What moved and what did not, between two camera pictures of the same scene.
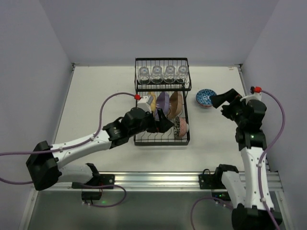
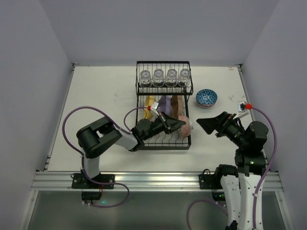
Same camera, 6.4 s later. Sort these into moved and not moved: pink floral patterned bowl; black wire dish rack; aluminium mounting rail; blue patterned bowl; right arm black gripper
Moved: right arm black gripper; pink floral patterned bowl
Not moved: aluminium mounting rail; black wire dish rack; blue patterned bowl
